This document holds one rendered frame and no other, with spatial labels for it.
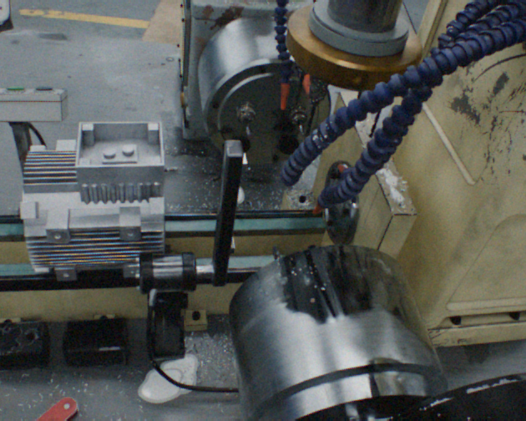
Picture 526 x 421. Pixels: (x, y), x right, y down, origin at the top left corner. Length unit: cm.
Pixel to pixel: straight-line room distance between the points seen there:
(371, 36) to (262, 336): 38
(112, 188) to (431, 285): 52
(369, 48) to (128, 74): 101
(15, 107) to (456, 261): 78
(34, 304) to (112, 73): 81
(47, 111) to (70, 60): 65
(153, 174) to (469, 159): 46
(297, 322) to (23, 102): 65
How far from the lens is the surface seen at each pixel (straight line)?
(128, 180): 78
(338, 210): 94
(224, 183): 65
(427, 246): 92
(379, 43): 68
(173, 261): 77
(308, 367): 58
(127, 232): 78
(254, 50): 101
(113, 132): 84
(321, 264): 64
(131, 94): 151
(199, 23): 118
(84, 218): 80
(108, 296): 95
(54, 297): 96
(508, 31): 54
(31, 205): 80
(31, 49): 173
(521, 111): 73
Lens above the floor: 165
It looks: 45 degrees down
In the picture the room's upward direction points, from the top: 11 degrees clockwise
